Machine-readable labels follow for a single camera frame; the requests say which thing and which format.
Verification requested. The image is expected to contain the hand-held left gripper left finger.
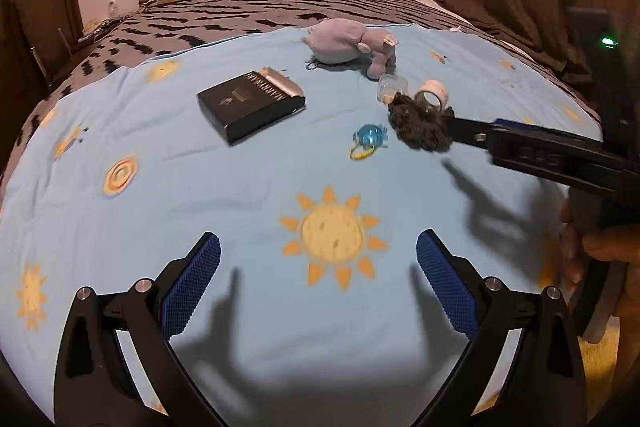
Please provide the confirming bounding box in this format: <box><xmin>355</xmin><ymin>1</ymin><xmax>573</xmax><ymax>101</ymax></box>
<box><xmin>52</xmin><ymin>231</ymin><xmax>226</xmax><ymax>427</ymax></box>

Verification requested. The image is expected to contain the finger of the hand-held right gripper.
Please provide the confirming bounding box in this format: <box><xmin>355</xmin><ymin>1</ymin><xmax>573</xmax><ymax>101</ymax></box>
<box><xmin>491</xmin><ymin>118</ymin><xmax>601</xmax><ymax>144</ymax></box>
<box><xmin>449</xmin><ymin>116</ymin><xmax>493</xmax><ymax>152</ymax></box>

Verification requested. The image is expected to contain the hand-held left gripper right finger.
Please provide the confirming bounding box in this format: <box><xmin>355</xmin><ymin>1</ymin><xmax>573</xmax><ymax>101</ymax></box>
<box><xmin>416</xmin><ymin>229</ymin><xmax>588</xmax><ymax>427</ymax></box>

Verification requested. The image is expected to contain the dark fuzzy scrunchie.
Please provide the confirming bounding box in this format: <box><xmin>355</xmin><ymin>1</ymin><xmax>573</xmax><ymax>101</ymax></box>
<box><xmin>387</xmin><ymin>92</ymin><xmax>456</xmax><ymax>152</ymax></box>

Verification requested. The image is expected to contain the person's right hand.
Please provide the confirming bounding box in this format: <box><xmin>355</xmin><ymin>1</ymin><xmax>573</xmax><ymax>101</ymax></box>
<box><xmin>560</xmin><ymin>201</ymin><xmax>640</xmax><ymax>344</ymax></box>

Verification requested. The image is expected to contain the white tape roll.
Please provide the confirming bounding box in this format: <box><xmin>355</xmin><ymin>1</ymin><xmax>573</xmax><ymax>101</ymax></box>
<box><xmin>414</xmin><ymin>80</ymin><xmax>450</xmax><ymax>112</ymax></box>

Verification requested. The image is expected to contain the small clear jar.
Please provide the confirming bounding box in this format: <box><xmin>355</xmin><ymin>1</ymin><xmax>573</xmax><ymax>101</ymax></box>
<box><xmin>377</xmin><ymin>74</ymin><xmax>409</xmax><ymax>104</ymax></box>

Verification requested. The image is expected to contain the light blue printed sheet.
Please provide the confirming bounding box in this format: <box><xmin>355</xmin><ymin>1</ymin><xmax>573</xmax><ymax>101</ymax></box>
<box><xmin>0</xmin><ymin>23</ymin><xmax>605</xmax><ymax>424</ymax></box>

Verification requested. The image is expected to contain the grey plush toy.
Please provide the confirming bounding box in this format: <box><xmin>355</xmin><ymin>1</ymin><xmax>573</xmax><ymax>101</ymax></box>
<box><xmin>301</xmin><ymin>18</ymin><xmax>399</xmax><ymax>82</ymax></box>

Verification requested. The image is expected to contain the black flat box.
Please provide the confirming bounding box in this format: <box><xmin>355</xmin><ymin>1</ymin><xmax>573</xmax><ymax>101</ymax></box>
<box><xmin>196</xmin><ymin>67</ymin><xmax>307</xmax><ymax>146</ymax></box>

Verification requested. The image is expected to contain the grey black striped blanket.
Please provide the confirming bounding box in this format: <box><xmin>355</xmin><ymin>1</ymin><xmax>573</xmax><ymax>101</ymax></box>
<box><xmin>0</xmin><ymin>0</ymin><xmax>603</xmax><ymax>188</ymax></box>

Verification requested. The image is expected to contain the clutter on nightstand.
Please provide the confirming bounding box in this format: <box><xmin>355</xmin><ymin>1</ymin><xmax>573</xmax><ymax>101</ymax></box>
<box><xmin>80</xmin><ymin>0</ymin><xmax>132</xmax><ymax>44</ymax></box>

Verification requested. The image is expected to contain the dark wooden chair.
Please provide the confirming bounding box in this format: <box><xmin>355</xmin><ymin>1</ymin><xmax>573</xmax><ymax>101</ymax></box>
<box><xmin>14</xmin><ymin>0</ymin><xmax>87</xmax><ymax>94</ymax></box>

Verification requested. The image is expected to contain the blue pacifier with yellow ring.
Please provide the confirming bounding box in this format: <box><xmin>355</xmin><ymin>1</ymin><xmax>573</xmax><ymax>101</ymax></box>
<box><xmin>348</xmin><ymin>123</ymin><xmax>390</xmax><ymax>161</ymax></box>

